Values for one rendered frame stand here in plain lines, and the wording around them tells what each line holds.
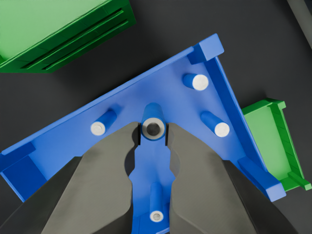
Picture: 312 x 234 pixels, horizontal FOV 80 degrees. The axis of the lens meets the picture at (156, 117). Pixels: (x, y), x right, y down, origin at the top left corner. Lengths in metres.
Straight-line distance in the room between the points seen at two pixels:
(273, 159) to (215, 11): 0.51
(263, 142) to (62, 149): 0.61
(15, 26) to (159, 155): 0.40
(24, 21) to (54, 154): 0.30
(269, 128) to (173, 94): 0.49
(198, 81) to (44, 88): 0.55
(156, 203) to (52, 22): 0.40
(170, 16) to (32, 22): 0.35
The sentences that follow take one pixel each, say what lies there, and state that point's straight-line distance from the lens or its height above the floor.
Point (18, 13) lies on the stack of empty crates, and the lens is 0.52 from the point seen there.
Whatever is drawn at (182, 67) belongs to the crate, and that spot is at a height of 0.32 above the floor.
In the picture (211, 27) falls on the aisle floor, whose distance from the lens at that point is 0.63.
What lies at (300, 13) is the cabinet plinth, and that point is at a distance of 0.72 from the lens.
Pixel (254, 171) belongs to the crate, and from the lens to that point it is 0.29.
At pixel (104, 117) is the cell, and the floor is 0.37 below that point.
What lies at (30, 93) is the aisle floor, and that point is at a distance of 0.71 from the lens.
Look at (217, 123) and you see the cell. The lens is 0.22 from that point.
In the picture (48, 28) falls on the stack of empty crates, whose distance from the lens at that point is 0.49.
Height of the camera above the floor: 0.59
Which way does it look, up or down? 77 degrees down
